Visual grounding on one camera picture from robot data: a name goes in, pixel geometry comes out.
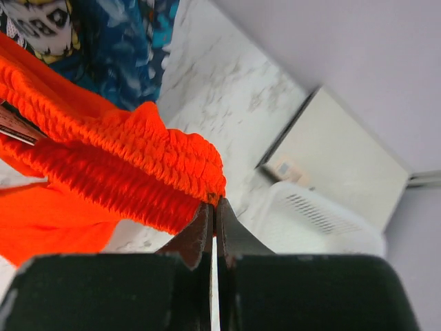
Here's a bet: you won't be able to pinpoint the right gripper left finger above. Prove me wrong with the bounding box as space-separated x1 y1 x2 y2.
156 203 213 330

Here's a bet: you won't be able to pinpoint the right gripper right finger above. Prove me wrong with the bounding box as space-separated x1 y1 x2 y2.
215 197 275 330

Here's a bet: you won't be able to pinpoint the orange mesh shorts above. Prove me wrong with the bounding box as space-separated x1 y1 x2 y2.
1 36 226 266

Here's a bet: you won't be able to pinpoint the blue leaf print shorts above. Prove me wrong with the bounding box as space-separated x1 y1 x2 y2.
51 1 179 111

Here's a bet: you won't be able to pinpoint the comic print shorts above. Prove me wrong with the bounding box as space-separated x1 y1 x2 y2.
1 1 81 64

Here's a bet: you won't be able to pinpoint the white plastic basket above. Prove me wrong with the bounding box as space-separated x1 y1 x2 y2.
251 181 387 258

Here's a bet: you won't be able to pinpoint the grey flat box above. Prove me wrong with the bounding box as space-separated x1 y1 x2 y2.
258 86 411 231

